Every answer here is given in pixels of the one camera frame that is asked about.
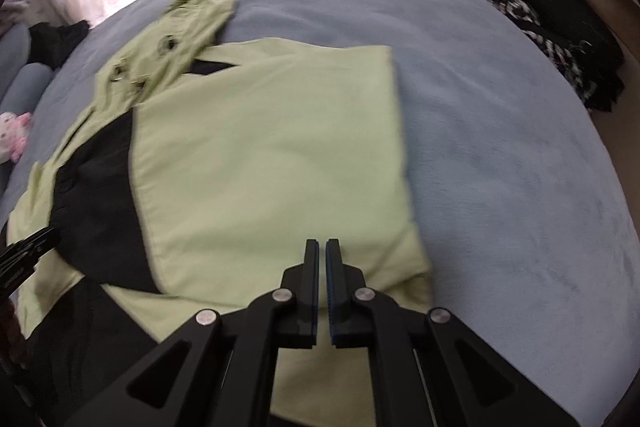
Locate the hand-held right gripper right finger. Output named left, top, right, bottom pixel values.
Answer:
left=326, top=238, right=581, bottom=427

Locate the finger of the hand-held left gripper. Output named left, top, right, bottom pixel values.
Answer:
left=0, top=227, right=60, bottom=295

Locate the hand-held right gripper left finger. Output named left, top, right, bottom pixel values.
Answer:
left=65, top=238, right=321, bottom=427

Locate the green and black jacket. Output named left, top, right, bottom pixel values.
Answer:
left=7, top=0, right=435, bottom=423

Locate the pink and white plush toy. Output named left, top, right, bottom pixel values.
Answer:
left=0, top=111, right=33, bottom=164

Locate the black knitted cloth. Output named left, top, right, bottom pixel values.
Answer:
left=29, top=21, right=91, bottom=70

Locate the blue fleece bed blanket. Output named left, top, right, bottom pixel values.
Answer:
left=0, top=0, right=640, bottom=427

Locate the black and white patterned cloth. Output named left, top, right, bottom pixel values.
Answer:
left=475, top=0, right=601, bottom=108

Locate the long black bag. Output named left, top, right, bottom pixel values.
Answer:
left=447, top=0, right=626, bottom=112

